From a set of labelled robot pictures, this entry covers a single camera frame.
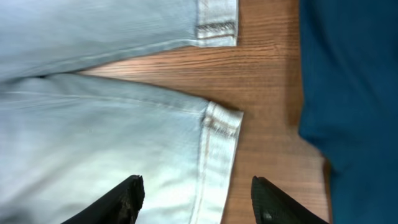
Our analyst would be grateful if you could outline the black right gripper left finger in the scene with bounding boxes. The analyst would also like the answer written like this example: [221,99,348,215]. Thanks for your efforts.
[62,175,145,224]

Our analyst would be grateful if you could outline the light blue denim shorts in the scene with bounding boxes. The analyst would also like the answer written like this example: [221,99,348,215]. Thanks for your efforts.
[1,0,243,224]

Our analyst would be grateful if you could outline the blue shirt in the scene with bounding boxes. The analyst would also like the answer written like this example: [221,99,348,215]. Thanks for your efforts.
[299,0,397,223]

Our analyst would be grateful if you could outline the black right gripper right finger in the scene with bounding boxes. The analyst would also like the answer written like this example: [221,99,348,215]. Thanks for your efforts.
[251,176,328,224]

